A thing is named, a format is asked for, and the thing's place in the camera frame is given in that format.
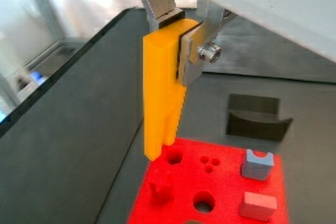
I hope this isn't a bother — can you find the black curved cradle stand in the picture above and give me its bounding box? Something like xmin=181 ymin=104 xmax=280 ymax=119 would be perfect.
xmin=225 ymin=93 xmax=293 ymax=141

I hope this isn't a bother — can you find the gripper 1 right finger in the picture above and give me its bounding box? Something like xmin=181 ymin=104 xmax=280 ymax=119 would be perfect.
xmin=177 ymin=0 xmax=236 ymax=86

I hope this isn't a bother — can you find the yellow forked square-circle object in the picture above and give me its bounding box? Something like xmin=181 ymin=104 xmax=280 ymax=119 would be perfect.
xmin=143 ymin=19 xmax=197 ymax=161

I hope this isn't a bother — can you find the light blue notched peg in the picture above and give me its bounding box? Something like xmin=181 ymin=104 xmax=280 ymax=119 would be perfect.
xmin=240 ymin=149 xmax=275 ymax=181

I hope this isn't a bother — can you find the red star peg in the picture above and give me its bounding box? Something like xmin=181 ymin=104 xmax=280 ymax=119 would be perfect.
xmin=149 ymin=180 xmax=173 ymax=203

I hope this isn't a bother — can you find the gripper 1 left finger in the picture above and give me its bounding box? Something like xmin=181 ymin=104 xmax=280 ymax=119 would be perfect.
xmin=129 ymin=0 xmax=187 ymax=33

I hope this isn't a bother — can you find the red square peg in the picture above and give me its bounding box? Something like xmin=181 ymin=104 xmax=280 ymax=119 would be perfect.
xmin=239 ymin=192 xmax=277 ymax=222

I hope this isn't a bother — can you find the red fixture base block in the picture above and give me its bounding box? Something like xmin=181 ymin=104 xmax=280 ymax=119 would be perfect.
xmin=127 ymin=139 xmax=291 ymax=224

